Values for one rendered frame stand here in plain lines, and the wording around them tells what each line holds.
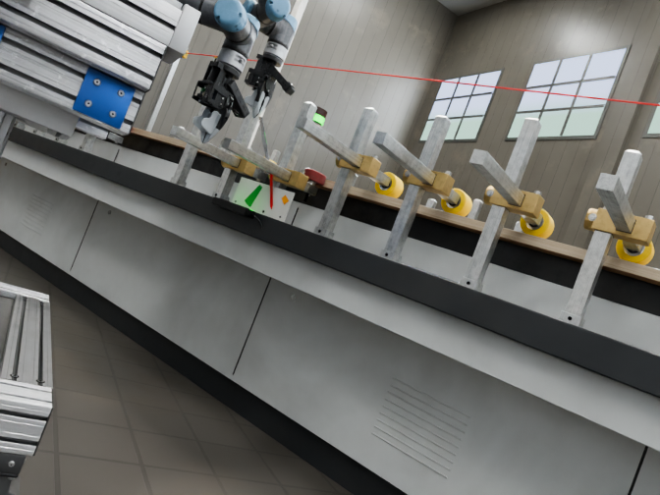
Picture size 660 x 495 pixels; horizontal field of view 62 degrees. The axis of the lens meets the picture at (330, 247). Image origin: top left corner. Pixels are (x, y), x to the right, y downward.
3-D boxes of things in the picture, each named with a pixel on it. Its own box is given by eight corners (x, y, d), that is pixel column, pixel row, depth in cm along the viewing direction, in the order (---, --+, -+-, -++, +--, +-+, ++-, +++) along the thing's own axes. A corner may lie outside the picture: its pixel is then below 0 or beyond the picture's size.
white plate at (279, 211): (283, 221, 176) (294, 192, 176) (230, 202, 191) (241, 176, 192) (284, 222, 176) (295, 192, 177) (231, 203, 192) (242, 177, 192)
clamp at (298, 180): (295, 187, 177) (300, 172, 177) (265, 178, 185) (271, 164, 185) (304, 192, 181) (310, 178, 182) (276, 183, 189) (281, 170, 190)
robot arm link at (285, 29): (272, 12, 189) (293, 25, 194) (261, 41, 189) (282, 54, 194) (282, 7, 183) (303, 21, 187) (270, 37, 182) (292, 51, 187)
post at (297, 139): (259, 236, 181) (312, 101, 183) (251, 233, 183) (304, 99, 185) (266, 238, 184) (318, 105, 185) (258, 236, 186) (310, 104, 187)
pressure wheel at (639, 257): (608, 246, 138) (632, 269, 134) (634, 224, 136) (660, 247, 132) (611, 251, 143) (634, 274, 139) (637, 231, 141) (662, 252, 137)
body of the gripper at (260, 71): (251, 91, 193) (264, 60, 193) (272, 98, 191) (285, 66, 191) (243, 82, 186) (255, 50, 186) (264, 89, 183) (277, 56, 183)
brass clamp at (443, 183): (441, 191, 147) (448, 173, 147) (399, 180, 155) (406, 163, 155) (449, 197, 152) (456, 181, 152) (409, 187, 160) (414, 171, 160)
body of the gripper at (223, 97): (190, 100, 149) (205, 59, 149) (212, 114, 156) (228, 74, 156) (207, 103, 144) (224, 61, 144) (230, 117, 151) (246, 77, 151)
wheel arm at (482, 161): (483, 165, 111) (489, 148, 112) (467, 162, 114) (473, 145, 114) (542, 230, 152) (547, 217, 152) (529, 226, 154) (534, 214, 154)
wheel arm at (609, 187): (614, 192, 97) (622, 173, 97) (593, 188, 99) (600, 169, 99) (641, 255, 137) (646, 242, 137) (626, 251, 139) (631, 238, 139)
